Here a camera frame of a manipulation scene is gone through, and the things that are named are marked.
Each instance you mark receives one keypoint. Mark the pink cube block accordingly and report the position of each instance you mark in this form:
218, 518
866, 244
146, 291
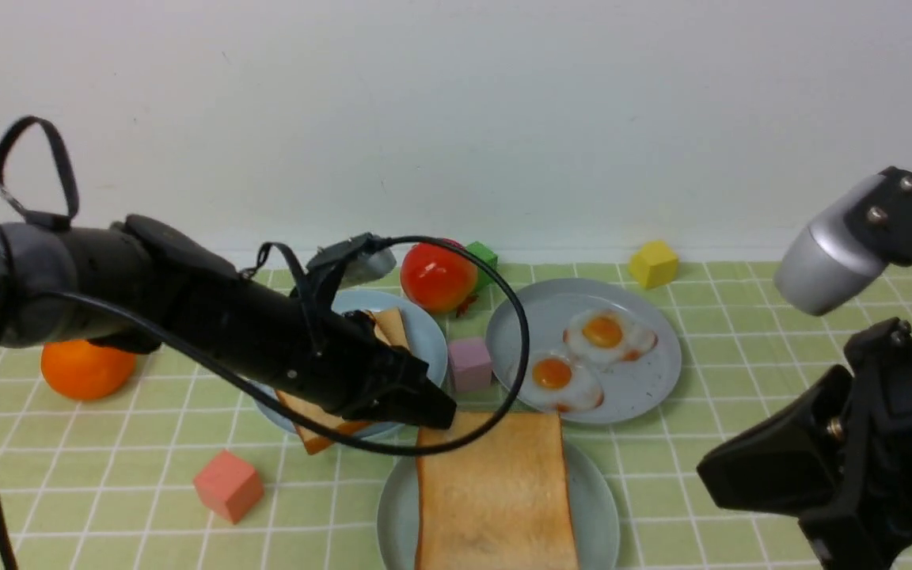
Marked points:
471, 364

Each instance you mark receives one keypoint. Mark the red tomato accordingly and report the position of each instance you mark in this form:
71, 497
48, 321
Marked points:
438, 280

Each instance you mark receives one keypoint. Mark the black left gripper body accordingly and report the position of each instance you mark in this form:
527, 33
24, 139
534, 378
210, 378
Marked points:
340, 361

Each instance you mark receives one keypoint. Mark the blue plate with bread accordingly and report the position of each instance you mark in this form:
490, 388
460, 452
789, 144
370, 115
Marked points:
426, 341

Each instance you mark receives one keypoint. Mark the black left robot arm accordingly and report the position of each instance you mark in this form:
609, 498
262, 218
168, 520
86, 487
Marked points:
82, 284

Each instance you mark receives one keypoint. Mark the orange mandarin fruit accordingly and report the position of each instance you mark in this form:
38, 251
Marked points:
81, 371

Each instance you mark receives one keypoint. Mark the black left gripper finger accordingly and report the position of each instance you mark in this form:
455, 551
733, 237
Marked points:
422, 404

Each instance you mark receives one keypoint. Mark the left fried egg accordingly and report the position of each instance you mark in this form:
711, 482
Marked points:
556, 382

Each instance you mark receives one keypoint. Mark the green cube block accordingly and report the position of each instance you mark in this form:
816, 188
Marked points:
487, 256

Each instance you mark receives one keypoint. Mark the grey plate with eggs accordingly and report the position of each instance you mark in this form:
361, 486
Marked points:
630, 388

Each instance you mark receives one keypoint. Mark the yellow cube block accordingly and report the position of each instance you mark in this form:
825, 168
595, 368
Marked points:
655, 264

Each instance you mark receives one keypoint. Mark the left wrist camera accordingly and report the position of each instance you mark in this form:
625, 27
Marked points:
346, 264

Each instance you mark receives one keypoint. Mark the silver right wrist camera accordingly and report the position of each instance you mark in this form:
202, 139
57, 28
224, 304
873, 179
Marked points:
843, 249

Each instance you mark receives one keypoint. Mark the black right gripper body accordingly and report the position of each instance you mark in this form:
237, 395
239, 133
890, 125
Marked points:
838, 459

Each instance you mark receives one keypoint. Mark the green checkered tablecloth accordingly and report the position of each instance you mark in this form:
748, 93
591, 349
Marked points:
108, 485

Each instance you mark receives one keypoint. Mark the salmon red cube block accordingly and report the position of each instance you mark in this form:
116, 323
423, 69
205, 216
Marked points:
229, 486

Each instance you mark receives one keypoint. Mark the light teal empty plate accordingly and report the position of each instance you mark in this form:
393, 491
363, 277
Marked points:
595, 520

